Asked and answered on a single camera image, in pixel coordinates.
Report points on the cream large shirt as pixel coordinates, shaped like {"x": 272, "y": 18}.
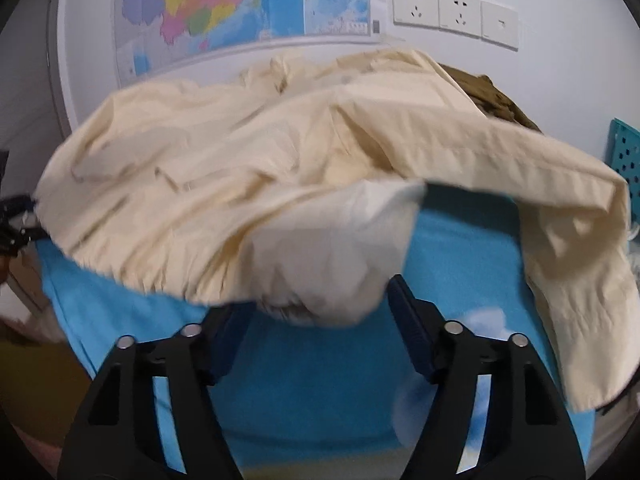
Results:
{"x": 250, "y": 160}

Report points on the colourful wall map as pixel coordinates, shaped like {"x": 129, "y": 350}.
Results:
{"x": 225, "y": 0}

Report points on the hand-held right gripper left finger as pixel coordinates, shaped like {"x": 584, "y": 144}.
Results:
{"x": 226, "y": 342}

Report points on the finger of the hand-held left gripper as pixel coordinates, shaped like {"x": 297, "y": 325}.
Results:
{"x": 17, "y": 204}
{"x": 20, "y": 239}

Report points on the white wall switch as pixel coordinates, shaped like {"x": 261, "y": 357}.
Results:
{"x": 500, "y": 24}

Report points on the white wall socket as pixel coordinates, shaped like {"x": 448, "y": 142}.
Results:
{"x": 460, "y": 11}
{"x": 414, "y": 6}

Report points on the blue bed sheet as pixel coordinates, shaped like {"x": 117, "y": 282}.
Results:
{"x": 310, "y": 385}

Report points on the olive green garment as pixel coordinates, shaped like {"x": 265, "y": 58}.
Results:
{"x": 495, "y": 100}

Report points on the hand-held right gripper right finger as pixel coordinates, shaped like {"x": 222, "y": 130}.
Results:
{"x": 406, "y": 320}

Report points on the teal perforated plastic basket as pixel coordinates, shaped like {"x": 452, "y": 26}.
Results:
{"x": 625, "y": 152}

